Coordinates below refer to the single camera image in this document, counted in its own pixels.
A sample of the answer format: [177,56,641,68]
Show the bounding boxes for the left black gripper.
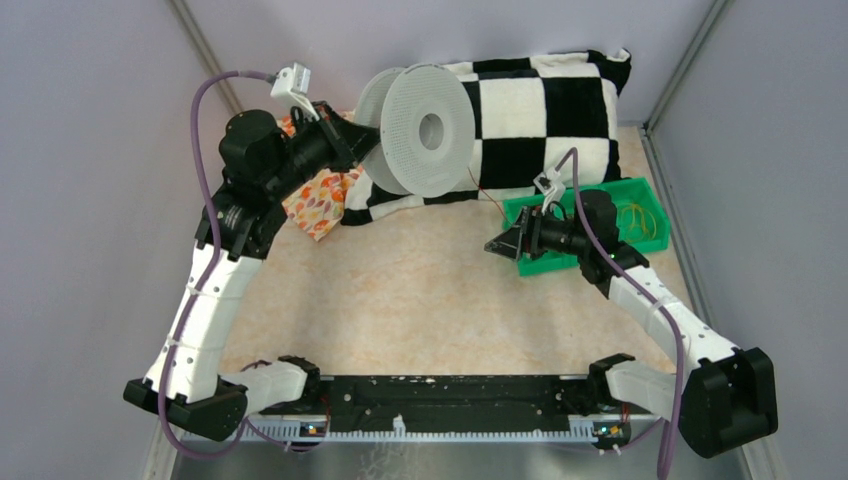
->
[264,98,383,199]

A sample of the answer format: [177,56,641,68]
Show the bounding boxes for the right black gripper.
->
[486,203,590,261]

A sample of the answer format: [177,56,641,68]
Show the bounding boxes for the grey perforated cable spool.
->
[354,63,475,198]

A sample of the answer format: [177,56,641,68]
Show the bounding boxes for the red wire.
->
[466,165,515,223]

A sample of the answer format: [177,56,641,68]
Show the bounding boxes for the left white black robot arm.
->
[124,102,380,441]

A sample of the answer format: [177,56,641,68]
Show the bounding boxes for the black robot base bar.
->
[264,375,642,434]

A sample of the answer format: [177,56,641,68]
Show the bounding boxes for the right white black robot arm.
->
[484,189,779,458]

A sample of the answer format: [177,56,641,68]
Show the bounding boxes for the orange floral cloth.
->
[278,112,366,243]

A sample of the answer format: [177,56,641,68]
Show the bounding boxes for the black white checkered pillow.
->
[341,49,632,226]

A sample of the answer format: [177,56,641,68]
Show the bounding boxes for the green plastic compartment bin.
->
[517,177,671,277]

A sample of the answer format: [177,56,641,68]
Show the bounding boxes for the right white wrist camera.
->
[533,167,566,214]

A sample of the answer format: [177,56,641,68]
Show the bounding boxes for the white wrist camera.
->
[533,167,566,214]
[270,62,319,120]

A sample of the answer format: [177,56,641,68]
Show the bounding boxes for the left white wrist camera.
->
[270,62,319,120]

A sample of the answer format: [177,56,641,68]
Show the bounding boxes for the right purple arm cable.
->
[555,146,686,480]

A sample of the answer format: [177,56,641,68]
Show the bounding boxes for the yellow wire coil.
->
[621,201,658,245]

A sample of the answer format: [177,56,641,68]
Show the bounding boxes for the grey slotted cable duct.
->
[182,417,598,444]

